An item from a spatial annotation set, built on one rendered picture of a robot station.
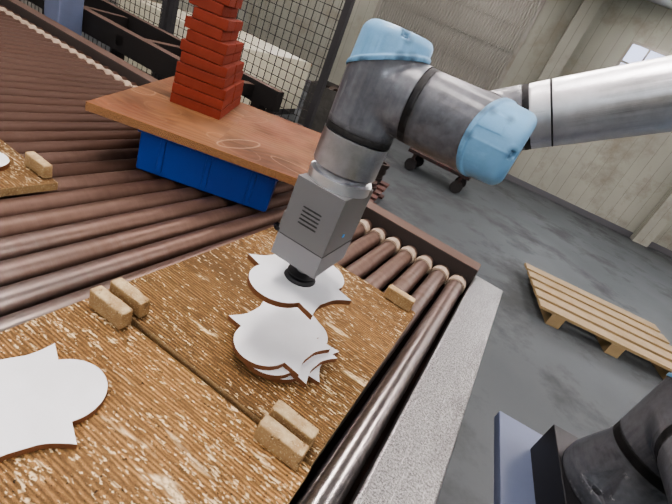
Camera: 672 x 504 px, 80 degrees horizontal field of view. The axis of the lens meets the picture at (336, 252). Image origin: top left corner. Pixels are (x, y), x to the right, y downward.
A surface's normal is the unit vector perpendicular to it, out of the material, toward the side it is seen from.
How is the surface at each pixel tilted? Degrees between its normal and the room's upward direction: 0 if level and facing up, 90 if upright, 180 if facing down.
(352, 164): 90
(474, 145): 100
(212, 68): 90
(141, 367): 0
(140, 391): 0
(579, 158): 90
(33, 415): 0
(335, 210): 90
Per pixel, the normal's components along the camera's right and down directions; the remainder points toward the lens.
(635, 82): -0.48, -0.13
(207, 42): 0.00, 0.48
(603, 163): -0.35, 0.32
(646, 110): -0.37, 0.61
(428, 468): 0.36, -0.82
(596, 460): -0.79, -0.56
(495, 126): -0.21, -0.07
